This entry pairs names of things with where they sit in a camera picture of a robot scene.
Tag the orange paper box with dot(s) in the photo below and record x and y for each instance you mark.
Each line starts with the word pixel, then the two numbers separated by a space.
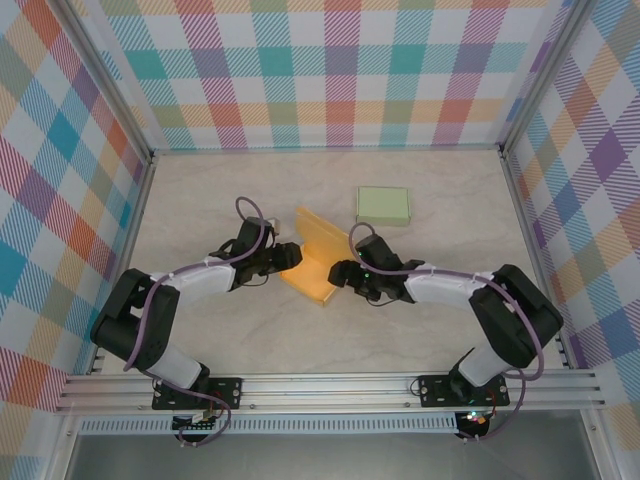
pixel 320 250

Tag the green paper box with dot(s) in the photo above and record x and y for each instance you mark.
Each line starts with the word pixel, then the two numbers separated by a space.
pixel 382 205

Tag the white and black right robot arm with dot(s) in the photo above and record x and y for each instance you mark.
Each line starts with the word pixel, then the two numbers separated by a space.
pixel 515 325

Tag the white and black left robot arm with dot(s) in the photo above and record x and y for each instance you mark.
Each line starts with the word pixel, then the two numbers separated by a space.
pixel 125 325

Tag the grey metal sheet panel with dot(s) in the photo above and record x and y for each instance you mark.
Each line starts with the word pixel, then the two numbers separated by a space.
pixel 325 457

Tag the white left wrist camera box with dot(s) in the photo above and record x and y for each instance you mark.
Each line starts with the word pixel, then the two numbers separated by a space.
pixel 274 224

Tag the long aluminium mounting rail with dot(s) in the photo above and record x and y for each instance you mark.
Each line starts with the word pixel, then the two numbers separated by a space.
pixel 325 387

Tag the aluminium side floor rail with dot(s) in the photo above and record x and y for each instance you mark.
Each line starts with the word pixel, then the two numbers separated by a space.
pixel 522 215
pixel 135 215

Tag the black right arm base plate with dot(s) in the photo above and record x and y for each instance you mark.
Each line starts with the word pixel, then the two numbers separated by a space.
pixel 430 392

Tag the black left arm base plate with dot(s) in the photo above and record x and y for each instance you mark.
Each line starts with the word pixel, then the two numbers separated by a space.
pixel 232 392

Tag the aluminium frame post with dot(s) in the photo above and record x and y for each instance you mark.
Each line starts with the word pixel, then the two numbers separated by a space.
pixel 542 75
pixel 107 82

